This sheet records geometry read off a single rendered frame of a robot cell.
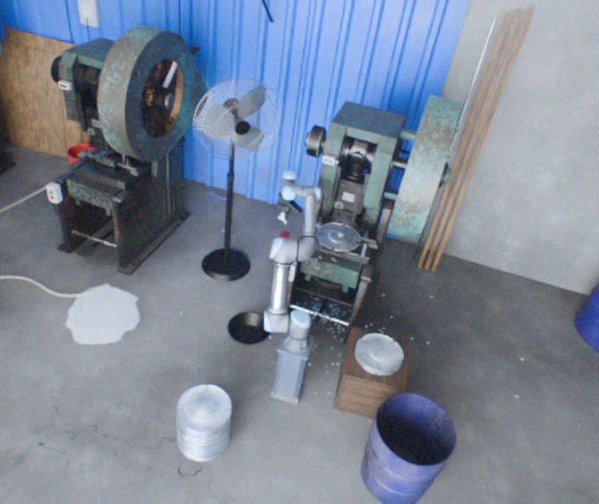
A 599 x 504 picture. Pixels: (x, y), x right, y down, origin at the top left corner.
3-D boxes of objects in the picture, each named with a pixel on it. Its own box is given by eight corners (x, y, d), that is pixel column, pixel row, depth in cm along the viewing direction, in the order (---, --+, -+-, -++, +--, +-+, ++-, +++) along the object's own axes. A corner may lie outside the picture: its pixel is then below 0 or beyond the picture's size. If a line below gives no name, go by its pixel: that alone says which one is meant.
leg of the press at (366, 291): (356, 353, 359) (386, 254, 303) (340, 348, 361) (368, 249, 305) (380, 274, 429) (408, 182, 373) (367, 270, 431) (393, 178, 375)
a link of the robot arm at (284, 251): (288, 337, 285) (300, 242, 272) (262, 334, 284) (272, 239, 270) (288, 328, 297) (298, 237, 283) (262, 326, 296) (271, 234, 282)
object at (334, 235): (323, 219, 344) (323, 218, 343) (364, 231, 339) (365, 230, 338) (310, 243, 322) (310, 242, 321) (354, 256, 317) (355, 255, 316)
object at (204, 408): (229, 433, 267) (229, 432, 267) (173, 431, 264) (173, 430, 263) (232, 386, 289) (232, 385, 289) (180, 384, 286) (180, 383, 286)
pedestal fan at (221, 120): (247, 298, 387) (265, 95, 288) (169, 272, 398) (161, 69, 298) (297, 213, 482) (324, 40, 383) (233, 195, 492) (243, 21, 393)
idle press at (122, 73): (146, 294, 377) (126, 55, 268) (34, 252, 396) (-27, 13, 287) (235, 195, 493) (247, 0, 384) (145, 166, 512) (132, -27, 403)
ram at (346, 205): (353, 227, 322) (362, 187, 304) (330, 220, 324) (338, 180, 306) (358, 212, 335) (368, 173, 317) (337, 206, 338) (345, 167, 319)
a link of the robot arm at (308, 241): (319, 256, 272) (321, 182, 296) (299, 254, 271) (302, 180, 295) (316, 266, 282) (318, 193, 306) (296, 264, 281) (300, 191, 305)
